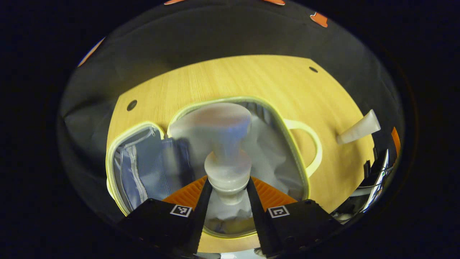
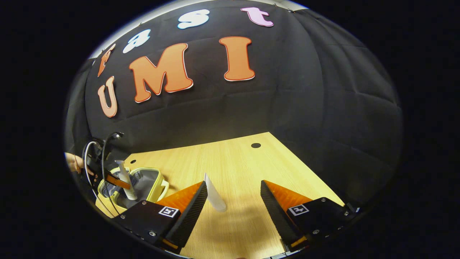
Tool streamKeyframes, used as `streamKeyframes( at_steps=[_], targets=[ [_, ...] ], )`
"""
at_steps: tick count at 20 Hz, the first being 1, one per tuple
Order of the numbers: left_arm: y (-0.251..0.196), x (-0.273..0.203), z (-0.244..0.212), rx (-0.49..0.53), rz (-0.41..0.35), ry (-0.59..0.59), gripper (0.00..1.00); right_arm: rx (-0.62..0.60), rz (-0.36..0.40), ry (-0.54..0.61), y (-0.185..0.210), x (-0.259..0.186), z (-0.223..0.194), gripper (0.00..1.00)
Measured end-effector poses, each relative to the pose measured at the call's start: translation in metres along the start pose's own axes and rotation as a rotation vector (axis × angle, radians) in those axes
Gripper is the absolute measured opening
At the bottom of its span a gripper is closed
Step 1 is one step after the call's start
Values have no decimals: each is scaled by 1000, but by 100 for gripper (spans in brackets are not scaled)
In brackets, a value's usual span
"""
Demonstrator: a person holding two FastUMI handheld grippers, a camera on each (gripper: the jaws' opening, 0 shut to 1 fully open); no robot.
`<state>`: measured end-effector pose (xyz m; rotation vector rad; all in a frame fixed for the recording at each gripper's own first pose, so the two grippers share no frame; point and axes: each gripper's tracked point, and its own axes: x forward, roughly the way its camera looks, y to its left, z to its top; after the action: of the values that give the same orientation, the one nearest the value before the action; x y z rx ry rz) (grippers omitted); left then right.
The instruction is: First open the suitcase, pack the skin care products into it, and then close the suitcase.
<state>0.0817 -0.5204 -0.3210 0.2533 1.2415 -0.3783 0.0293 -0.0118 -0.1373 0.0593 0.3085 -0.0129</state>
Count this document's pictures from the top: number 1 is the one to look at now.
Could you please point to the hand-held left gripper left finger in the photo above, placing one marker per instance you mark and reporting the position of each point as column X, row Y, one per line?
column 201, row 208

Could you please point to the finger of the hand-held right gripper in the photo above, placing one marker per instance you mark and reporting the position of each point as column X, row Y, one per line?
column 395, row 141

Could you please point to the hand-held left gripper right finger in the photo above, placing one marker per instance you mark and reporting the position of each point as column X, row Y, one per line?
column 257, row 212

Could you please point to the white cone-shaped tube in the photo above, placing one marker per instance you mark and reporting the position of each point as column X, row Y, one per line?
column 359, row 128

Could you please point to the pale yellow suitcase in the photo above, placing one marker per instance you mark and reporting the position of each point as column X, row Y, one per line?
column 276, row 158

